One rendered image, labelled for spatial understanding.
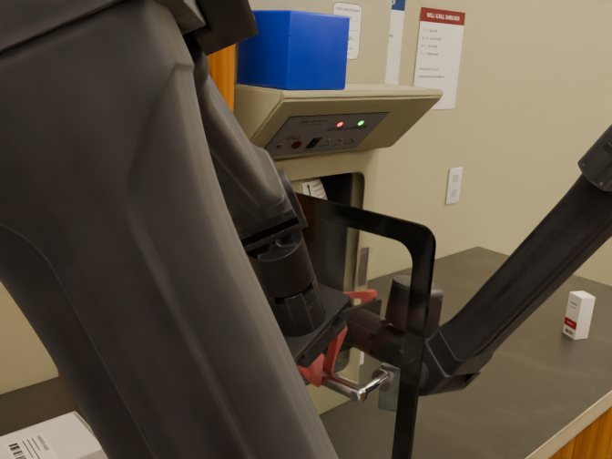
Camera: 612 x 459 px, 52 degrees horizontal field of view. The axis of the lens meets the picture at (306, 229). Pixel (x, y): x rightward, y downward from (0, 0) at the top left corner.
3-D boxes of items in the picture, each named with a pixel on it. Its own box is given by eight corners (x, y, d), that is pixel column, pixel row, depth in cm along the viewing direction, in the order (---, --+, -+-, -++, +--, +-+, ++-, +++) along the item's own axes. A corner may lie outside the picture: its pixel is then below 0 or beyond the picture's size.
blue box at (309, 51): (236, 84, 81) (238, 9, 79) (294, 84, 88) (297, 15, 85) (287, 90, 74) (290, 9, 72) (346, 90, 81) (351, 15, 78)
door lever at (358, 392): (326, 365, 78) (327, 346, 77) (391, 393, 72) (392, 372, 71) (297, 381, 74) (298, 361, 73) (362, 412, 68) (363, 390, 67)
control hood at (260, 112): (220, 160, 83) (221, 83, 81) (381, 145, 105) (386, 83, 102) (277, 177, 75) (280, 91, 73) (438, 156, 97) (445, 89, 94)
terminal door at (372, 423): (230, 437, 95) (236, 177, 84) (401, 546, 76) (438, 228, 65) (226, 440, 94) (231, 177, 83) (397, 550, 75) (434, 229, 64)
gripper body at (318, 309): (251, 350, 68) (230, 300, 64) (311, 290, 73) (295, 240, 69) (296, 372, 64) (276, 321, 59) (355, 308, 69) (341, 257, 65)
